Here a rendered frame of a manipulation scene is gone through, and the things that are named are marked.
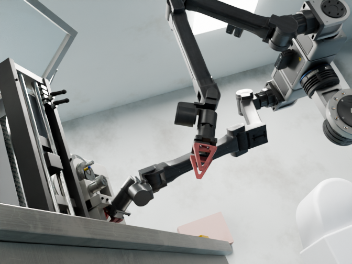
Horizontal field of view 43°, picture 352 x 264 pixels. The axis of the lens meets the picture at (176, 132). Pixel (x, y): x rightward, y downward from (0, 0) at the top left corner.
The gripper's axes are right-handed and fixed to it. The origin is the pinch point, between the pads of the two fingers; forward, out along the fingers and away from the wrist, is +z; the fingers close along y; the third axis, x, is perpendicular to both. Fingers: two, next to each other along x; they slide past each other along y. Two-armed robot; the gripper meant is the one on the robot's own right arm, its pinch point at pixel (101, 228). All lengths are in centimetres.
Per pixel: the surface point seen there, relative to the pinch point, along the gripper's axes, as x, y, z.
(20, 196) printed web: 3.7, -38.8, -3.2
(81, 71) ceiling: 218, 185, -37
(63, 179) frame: -4.3, -38.6, -14.0
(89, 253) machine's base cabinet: -34, -60, -14
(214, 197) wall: 82, 303, -10
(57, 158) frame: -0.2, -40.3, -17.3
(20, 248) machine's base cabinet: -34, -77, -13
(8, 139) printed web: 18.4, -39.1, -11.7
